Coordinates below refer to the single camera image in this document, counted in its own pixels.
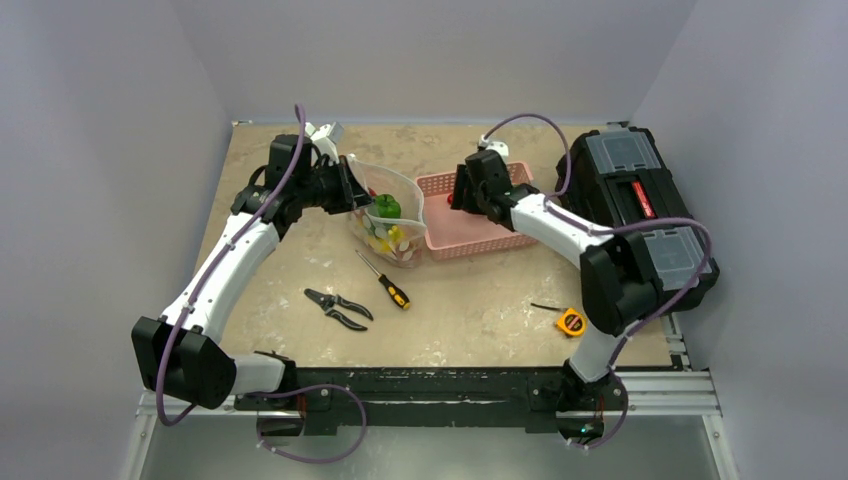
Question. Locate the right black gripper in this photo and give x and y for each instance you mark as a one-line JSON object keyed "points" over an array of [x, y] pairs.
{"points": [[465, 192]]}

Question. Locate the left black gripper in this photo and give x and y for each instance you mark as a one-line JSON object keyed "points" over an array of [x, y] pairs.
{"points": [[359, 196]]}

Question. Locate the green toy bell pepper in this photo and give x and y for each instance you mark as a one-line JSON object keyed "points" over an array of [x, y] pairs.
{"points": [[386, 206]]}

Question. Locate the clear zip top bag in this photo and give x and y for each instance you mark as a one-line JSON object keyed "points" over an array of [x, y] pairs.
{"points": [[377, 180]]}

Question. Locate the pink plastic basket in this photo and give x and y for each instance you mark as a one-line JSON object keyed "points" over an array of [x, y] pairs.
{"points": [[453, 234]]}

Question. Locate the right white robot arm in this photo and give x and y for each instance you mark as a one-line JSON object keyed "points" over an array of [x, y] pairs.
{"points": [[619, 283]]}

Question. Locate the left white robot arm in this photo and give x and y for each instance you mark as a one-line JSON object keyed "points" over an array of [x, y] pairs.
{"points": [[179, 352]]}

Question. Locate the black yellow screwdriver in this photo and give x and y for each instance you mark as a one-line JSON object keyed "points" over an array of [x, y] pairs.
{"points": [[397, 295]]}

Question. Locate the black pliers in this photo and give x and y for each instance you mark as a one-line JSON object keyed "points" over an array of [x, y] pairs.
{"points": [[331, 304]]}

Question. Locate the black tool box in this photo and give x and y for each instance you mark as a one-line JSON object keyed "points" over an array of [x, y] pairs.
{"points": [[618, 177]]}

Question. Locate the yellow tape measure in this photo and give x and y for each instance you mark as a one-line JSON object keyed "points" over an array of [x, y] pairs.
{"points": [[570, 322]]}

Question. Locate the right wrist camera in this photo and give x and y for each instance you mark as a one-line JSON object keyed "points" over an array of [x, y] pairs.
{"points": [[488, 143]]}

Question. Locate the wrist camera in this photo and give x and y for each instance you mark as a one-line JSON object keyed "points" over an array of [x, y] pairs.
{"points": [[488, 143], [325, 139]]}

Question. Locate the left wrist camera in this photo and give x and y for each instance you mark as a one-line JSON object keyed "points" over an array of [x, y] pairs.
{"points": [[325, 139]]}

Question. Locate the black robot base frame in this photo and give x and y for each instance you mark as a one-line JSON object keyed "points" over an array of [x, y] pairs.
{"points": [[577, 417]]}

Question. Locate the aluminium rail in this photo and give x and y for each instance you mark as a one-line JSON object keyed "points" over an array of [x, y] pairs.
{"points": [[676, 391]]}

